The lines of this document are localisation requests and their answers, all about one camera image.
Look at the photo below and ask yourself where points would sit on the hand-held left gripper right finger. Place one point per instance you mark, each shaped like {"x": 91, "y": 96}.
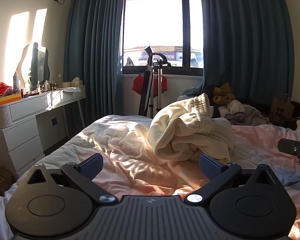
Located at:
{"x": 210, "y": 166}

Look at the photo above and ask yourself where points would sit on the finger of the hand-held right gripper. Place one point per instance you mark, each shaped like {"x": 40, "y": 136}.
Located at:
{"x": 288, "y": 146}

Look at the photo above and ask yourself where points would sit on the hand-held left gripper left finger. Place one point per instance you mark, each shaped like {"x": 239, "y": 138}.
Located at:
{"x": 91, "y": 165}

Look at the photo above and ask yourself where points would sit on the cream sweatpants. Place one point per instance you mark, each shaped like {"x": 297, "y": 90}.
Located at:
{"x": 185, "y": 130}

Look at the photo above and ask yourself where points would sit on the pile of mixed clothes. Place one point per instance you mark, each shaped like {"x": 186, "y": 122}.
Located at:
{"x": 242, "y": 112}

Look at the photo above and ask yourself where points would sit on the brown paper bag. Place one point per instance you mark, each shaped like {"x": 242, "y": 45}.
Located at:
{"x": 281, "y": 110}

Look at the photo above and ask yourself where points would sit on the pastel tie-dye duvet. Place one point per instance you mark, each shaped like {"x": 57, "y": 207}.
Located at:
{"x": 130, "y": 150}

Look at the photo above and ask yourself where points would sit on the mustard yellow garment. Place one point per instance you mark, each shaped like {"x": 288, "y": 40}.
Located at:
{"x": 223, "y": 95}

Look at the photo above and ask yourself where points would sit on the white dressing table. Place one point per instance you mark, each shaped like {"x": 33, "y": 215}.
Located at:
{"x": 22, "y": 135}

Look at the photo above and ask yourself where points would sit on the tissue box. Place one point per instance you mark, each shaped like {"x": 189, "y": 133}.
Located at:
{"x": 76, "y": 82}

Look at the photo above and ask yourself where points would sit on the group of cosmetic bottles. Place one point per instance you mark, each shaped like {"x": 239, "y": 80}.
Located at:
{"x": 46, "y": 86}

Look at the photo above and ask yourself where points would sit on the cardboard box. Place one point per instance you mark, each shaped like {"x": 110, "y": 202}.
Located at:
{"x": 0, "y": 180}

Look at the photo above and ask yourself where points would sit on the red cloth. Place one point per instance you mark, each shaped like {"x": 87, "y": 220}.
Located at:
{"x": 137, "y": 83}

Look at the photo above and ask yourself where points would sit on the orange tray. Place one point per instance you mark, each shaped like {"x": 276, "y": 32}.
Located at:
{"x": 7, "y": 100}

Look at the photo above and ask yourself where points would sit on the teal curtain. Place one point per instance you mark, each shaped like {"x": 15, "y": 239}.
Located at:
{"x": 245, "y": 42}
{"x": 95, "y": 55}

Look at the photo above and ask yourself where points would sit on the wavy edged mirror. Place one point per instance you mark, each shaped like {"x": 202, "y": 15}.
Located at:
{"x": 40, "y": 65}

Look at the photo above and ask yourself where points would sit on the grey spray bottle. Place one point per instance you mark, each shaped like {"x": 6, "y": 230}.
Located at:
{"x": 16, "y": 81}

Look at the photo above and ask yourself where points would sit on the red pouch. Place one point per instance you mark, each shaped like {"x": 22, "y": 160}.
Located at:
{"x": 4, "y": 85}

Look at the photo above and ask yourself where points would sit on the black framed window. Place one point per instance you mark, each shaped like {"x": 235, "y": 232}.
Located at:
{"x": 152, "y": 25}

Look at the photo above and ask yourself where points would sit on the black wall socket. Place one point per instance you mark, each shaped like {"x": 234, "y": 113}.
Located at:
{"x": 54, "y": 121}

